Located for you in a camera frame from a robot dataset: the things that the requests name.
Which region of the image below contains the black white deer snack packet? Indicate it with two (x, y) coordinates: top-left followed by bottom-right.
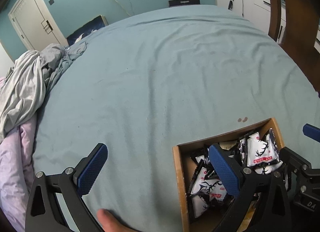
(247, 129), (280, 167)
(188, 166), (227, 201)

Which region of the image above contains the brown cardboard box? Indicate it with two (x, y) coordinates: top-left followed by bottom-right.
(172, 118), (285, 232)

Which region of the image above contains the person's hand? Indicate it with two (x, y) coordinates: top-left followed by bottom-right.
(97, 209), (135, 232)

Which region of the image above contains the lilac duvet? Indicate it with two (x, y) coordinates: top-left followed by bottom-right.
(0, 76), (38, 232)

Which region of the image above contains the teal bed sheet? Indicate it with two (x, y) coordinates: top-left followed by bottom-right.
(33, 5), (319, 231)

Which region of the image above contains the grey crumpled blanket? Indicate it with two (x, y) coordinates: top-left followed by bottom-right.
(1, 42), (87, 140)

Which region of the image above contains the brown wooden furniture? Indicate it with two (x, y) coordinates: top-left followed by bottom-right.
(268, 0), (319, 91)

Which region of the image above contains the black box behind bed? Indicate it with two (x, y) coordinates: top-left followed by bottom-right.
(168, 0), (201, 7)

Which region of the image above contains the white door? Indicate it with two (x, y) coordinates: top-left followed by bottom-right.
(8, 0), (68, 51)

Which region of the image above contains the white cabinet with black handles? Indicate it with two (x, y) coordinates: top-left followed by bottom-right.
(216, 0), (271, 34)

